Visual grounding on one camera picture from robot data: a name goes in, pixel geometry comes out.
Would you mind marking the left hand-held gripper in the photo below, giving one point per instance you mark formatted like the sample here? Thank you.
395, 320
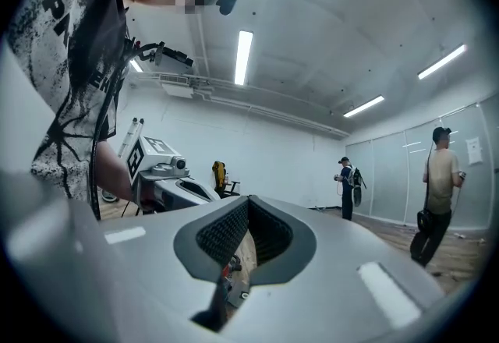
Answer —
150, 162

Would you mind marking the red black vacuum cleaner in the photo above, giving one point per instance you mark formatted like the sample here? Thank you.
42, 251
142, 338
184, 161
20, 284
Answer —
231, 268

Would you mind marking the white folding ladder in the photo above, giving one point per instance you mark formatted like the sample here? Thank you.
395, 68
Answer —
132, 135

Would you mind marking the white ceiling conduit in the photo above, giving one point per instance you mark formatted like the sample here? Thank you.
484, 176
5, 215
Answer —
273, 107

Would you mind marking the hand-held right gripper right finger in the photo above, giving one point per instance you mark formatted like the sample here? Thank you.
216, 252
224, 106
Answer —
331, 263

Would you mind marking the white ceiling air conditioner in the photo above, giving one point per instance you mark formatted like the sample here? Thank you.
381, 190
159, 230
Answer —
175, 80

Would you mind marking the person's black white printed t-shirt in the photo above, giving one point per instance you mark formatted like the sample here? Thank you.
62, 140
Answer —
47, 61

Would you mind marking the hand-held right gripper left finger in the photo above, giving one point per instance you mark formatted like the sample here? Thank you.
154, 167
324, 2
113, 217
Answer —
136, 275

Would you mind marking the long ceiling light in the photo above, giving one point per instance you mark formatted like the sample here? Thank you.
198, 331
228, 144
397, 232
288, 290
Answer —
243, 57
442, 61
363, 105
135, 65

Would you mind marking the black office chair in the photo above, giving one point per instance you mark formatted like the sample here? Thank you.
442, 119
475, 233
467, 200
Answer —
234, 186

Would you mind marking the person's left forearm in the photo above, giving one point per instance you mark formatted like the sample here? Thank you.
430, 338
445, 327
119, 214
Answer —
113, 174

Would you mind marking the white paper notice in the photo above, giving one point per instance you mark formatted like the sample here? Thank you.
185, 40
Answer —
474, 150

